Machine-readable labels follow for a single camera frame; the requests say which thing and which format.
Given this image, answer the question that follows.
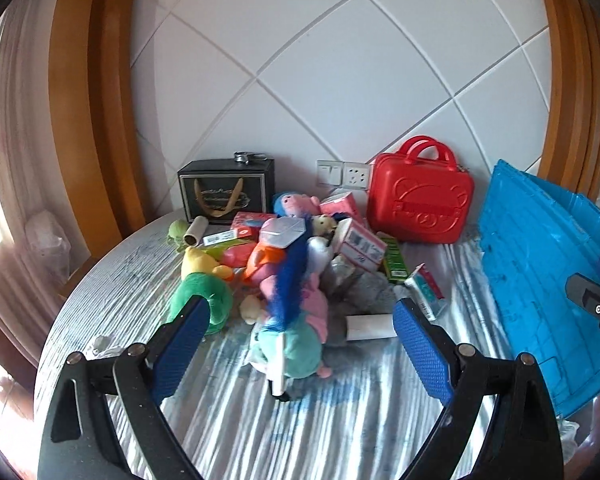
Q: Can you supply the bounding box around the pink pig plush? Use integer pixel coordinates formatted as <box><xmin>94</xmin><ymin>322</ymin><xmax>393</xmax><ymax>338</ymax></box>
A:
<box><xmin>273</xmin><ymin>192</ymin><xmax>321</xmax><ymax>217</ymax></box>

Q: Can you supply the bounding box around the small green frog toy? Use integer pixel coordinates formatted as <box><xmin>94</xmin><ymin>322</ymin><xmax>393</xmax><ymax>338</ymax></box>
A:
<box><xmin>166</xmin><ymin>219</ymin><xmax>189</xmax><ymax>252</ymax></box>

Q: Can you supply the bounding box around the dark green plush toy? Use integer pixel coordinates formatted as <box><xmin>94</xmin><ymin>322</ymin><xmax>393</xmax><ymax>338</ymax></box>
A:
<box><xmin>166</xmin><ymin>271</ymin><xmax>235</xmax><ymax>336</ymax></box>

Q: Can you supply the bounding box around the black gift box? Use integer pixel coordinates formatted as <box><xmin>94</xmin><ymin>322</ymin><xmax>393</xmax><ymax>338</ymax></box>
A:
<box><xmin>178</xmin><ymin>152</ymin><xmax>275</xmax><ymax>224</ymax></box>

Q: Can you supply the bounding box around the blue plastic storage crate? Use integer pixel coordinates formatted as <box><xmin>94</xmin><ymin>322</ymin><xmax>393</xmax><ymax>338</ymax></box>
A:
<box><xmin>478</xmin><ymin>160</ymin><xmax>600</xmax><ymax>418</ymax></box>

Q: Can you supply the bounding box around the teal plush with blue hair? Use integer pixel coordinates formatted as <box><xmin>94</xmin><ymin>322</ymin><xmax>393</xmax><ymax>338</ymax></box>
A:
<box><xmin>248</xmin><ymin>216</ymin><xmax>332</xmax><ymax>402</ymax></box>

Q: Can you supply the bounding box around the green card package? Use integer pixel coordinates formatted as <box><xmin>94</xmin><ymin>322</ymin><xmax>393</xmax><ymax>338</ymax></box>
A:
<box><xmin>379</xmin><ymin>233</ymin><xmax>410</xmax><ymax>284</ymax></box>

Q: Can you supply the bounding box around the yellow duck plush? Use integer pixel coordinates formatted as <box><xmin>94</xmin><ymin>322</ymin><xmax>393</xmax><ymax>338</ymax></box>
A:
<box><xmin>181</xmin><ymin>247</ymin><xmax>234</xmax><ymax>282</ymax></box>

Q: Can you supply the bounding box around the white wall socket panel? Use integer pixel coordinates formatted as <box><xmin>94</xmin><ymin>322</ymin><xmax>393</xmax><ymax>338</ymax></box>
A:
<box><xmin>316</xmin><ymin>160</ymin><xmax>370</xmax><ymax>191</ymax></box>

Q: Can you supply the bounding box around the pink white carton box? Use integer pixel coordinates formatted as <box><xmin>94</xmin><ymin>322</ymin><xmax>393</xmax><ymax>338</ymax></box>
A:
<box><xmin>332</xmin><ymin>218</ymin><xmax>387</xmax><ymax>272</ymax></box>

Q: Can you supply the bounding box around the cardboard tube roll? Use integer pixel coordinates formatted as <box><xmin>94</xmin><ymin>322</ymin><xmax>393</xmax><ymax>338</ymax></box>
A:
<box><xmin>183</xmin><ymin>216</ymin><xmax>209</xmax><ymax>247</ymax></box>

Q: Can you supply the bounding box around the teal and red toothpaste box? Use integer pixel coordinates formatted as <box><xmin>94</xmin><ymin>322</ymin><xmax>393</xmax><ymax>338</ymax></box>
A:
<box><xmin>405</xmin><ymin>263</ymin><xmax>448</xmax><ymax>322</ymax></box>

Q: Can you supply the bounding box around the white cotton glove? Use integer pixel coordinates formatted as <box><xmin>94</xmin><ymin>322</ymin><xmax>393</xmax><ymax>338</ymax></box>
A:
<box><xmin>84</xmin><ymin>335</ymin><xmax>123</xmax><ymax>360</ymax></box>

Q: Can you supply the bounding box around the pink tissue pack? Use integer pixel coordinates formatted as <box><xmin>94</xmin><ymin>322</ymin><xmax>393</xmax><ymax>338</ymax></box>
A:
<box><xmin>320</xmin><ymin>191</ymin><xmax>366</xmax><ymax>224</ymax></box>

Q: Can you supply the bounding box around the red bear suitcase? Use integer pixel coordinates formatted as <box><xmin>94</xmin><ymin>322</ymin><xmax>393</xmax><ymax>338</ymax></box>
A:
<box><xmin>367</xmin><ymin>136</ymin><xmax>475</xmax><ymax>244</ymax></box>

